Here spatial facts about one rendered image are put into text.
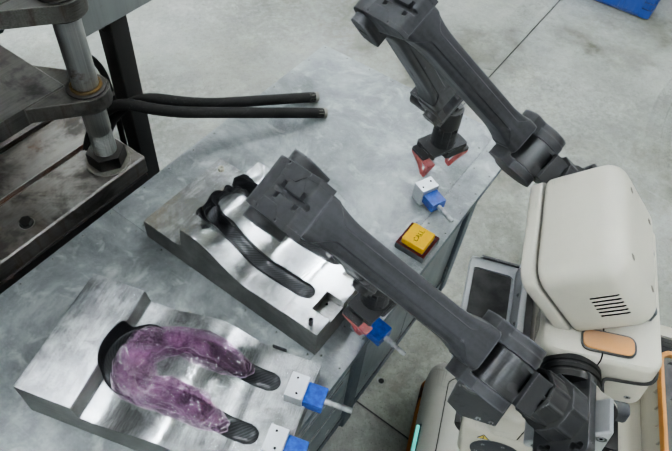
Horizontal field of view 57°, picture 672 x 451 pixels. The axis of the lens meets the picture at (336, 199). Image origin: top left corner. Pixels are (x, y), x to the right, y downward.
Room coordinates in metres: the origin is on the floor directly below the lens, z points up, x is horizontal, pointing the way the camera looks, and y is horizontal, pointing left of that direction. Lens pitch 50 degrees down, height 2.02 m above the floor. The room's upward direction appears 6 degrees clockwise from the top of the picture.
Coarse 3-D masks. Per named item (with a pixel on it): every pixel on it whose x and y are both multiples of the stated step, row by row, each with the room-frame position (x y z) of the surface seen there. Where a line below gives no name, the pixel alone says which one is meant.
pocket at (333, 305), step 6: (324, 294) 0.69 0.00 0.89; (330, 294) 0.70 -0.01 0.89; (324, 300) 0.69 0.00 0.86; (330, 300) 0.70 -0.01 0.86; (336, 300) 0.69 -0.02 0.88; (318, 306) 0.68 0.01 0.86; (324, 306) 0.68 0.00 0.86; (330, 306) 0.68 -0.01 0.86; (336, 306) 0.68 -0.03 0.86; (342, 306) 0.68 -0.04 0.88; (318, 312) 0.66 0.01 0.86; (324, 312) 0.66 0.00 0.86; (330, 312) 0.67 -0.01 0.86; (336, 312) 0.66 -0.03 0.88; (330, 318) 0.65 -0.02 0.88
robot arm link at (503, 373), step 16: (496, 352) 0.40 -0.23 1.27; (480, 368) 0.38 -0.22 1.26; (496, 368) 0.38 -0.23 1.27; (512, 368) 0.38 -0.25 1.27; (528, 368) 0.38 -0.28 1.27; (496, 384) 0.36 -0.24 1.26; (512, 384) 0.36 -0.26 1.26; (528, 384) 0.37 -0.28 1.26; (544, 384) 0.37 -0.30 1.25; (512, 400) 0.35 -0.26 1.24; (528, 400) 0.35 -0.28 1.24; (528, 416) 0.34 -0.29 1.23
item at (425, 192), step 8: (416, 184) 1.07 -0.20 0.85; (424, 184) 1.07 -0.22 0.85; (432, 184) 1.07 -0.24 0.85; (416, 192) 1.06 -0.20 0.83; (424, 192) 1.04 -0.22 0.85; (432, 192) 1.06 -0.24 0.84; (416, 200) 1.05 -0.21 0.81; (424, 200) 1.04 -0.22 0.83; (432, 200) 1.03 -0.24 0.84; (440, 200) 1.03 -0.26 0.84; (432, 208) 1.01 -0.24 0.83; (440, 208) 1.01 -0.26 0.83; (448, 216) 0.99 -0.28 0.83
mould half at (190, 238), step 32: (192, 192) 0.95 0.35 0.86; (160, 224) 0.85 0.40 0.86; (192, 224) 0.80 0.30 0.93; (192, 256) 0.77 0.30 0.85; (224, 256) 0.75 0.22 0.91; (288, 256) 0.78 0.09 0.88; (224, 288) 0.73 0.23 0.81; (256, 288) 0.69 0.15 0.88; (320, 288) 0.71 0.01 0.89; (352, 288) 0.71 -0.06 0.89; (288, 320) 0.63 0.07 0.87; (320, 320) 0.63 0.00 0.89
